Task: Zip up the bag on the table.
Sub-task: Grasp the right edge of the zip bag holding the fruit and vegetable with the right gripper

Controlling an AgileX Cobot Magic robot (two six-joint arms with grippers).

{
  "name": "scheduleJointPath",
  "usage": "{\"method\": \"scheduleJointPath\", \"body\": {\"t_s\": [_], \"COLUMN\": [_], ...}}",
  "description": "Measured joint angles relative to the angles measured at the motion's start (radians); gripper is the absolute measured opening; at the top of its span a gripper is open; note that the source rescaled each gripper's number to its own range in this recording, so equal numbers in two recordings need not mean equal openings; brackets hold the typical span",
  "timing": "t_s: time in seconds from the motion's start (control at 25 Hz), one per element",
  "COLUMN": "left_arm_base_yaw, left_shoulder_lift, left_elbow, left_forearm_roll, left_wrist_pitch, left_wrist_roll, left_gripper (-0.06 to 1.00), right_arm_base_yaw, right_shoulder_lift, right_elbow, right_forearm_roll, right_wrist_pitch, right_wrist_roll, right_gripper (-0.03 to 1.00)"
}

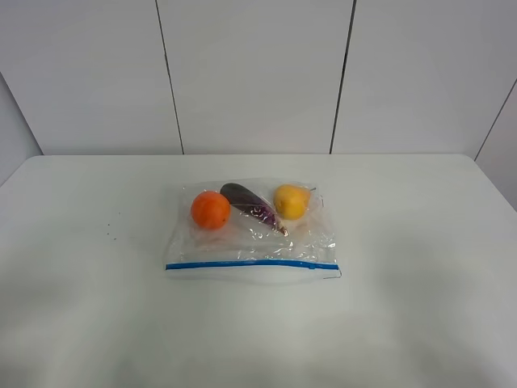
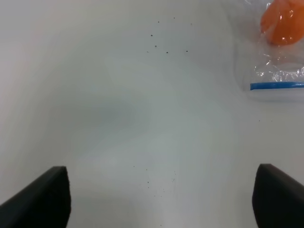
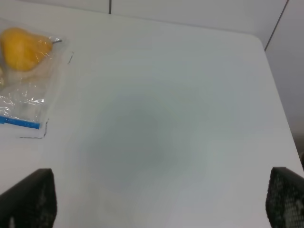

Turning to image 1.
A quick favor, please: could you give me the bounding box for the clear zip bag blue seal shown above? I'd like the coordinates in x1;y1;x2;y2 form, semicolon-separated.
163;178;342;284

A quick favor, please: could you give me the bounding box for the purple eggplant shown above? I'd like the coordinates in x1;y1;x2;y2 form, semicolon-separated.
220;183;288;236

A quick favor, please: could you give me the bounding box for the yellow pear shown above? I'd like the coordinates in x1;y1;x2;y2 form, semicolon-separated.
273;183;316;221

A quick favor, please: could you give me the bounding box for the orange fruit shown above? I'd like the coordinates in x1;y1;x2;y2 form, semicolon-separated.
190;191;231;230

